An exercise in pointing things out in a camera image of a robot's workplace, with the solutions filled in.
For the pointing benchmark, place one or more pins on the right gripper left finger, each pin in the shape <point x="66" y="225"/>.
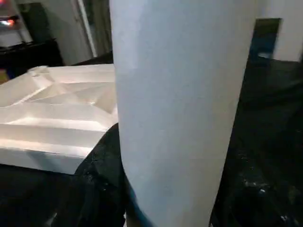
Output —
<point x="104" y="179"/>

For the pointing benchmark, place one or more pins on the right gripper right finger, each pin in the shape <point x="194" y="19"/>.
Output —
<point x="248" y="201"/>

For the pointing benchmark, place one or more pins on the white plastic table top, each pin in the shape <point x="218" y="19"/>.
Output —
<point x="59" y="106"/>

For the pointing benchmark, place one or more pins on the white plastic table leg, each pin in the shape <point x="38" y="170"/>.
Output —
<point x="177" y="94"/>

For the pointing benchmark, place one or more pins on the black mat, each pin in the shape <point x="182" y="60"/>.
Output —
<point x="272" y="106"/>

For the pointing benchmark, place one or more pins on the black low cabinet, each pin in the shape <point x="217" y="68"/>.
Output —
<point x="30" y="59"/>

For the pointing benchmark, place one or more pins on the white appliance red light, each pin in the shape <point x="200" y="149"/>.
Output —
<point x="11" y="35"/>

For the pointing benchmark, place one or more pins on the white glass-door cabinet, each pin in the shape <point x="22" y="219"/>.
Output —
<point x="288" y="28"/>

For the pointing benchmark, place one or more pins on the grey door frame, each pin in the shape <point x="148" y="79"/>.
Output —
<point x="86" y="26"/>

